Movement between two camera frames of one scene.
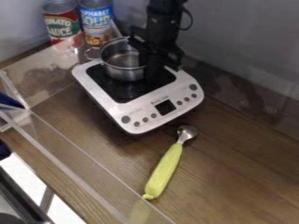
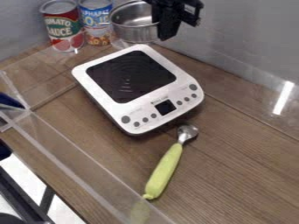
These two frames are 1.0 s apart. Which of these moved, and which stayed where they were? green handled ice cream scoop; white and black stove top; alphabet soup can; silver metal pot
Moved: silver metal pot
Stayed: green handled ice cream scoop; white and black stove top; alphabet soup can
